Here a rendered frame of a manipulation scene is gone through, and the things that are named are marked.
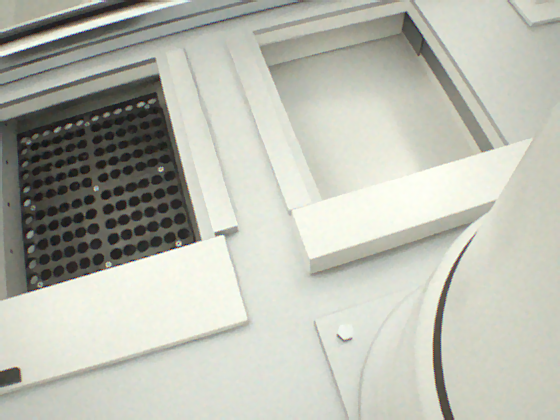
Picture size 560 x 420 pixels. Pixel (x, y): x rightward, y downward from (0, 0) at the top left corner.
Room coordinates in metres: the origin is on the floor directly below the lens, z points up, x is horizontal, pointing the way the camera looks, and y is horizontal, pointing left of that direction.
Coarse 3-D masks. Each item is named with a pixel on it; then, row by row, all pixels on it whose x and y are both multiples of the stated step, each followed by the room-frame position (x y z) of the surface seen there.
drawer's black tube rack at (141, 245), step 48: (48, 144) 0.38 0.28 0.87; (96, 144) 0.35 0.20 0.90; (144, 144) 0.35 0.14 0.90; (48, 192) 0.30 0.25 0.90; (96, 192) 0.29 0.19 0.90; (144, 192) 0.28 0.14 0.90; (48, 240) 0.24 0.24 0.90; (96, 240) 0.23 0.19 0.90; (144, 240) 0.23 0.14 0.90; (192, 240) 0.22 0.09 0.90
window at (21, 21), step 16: (0, 0) 0.45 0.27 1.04; (16, 0) 0.45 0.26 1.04; (32, 0) 0.46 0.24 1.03; (48, 0) 0.46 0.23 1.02; (64, 0) 0.46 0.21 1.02; (80, 0) 0.47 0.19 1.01; (96, 0) 0.47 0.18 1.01; (112, 0) 0.47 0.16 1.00; (0, 16) 0.45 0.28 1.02; (16, 16) 0.45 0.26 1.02; (32, 16) 0.45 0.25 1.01; (48, 16) 0.46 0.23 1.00; (64, 16) 0.46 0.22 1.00; (0, 32) 0.45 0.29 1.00
